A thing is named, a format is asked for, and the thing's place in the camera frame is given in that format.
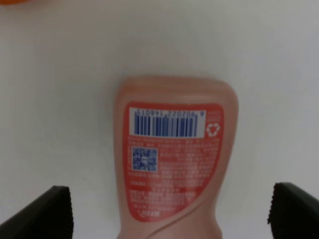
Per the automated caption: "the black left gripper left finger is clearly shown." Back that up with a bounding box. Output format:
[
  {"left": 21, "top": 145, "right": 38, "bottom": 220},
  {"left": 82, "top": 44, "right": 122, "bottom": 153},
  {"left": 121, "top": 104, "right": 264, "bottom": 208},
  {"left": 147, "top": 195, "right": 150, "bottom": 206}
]
[{"left": 0, "top": 186, "right": 74, "bottom": 239}]

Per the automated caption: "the orange mandarin fruit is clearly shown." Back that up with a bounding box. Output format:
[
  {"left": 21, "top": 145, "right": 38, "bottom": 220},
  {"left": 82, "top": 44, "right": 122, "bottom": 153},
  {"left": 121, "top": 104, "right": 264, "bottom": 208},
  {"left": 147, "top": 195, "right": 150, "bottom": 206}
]
[{"left": 0, "top": 0, "right": 29, "bottom": 5}]

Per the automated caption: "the pink lotion bottle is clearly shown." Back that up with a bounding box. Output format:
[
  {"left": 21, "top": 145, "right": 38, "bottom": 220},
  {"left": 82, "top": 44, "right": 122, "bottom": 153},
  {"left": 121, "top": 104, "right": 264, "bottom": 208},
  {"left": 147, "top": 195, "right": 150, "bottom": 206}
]
[{"left": 113, "top": 76, "right": 239, "bottom": 239}]

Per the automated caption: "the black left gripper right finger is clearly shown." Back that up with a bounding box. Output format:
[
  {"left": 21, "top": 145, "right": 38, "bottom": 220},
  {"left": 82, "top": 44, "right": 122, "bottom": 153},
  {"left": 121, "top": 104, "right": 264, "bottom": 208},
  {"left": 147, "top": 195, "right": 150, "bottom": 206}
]
[{"left": 267, "top": 182, "right": 319, "bottom": 239}]

